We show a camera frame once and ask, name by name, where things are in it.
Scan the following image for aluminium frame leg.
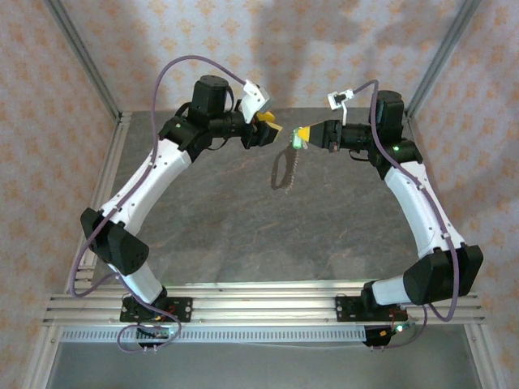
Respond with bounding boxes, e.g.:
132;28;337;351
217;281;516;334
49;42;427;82
461;323;500;389
19;323;62;389

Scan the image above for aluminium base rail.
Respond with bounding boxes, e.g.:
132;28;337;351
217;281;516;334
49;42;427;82
42;278;487;326

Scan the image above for beaded chain with green tag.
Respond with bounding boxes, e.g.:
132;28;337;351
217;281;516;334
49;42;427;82
270;147;302;195

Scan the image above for black cable bracket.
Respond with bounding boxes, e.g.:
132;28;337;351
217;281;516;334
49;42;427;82
135;339;163;354
362;326;401;352

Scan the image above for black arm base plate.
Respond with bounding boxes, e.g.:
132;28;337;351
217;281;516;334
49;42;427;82
335;295;408;324
120;297;193;324

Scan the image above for grey metal lower panel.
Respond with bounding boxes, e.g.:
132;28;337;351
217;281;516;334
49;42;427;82
43;340;486;389

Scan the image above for white slotted cable duct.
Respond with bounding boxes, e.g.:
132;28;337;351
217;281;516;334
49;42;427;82
59;326;368;344

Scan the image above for small circuit board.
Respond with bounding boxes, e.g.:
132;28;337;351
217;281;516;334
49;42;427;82
135;325;182;341
379;322;418;340

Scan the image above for aluminium frame post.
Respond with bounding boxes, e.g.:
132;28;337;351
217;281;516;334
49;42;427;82
43;0;123;122
405;0;483;119

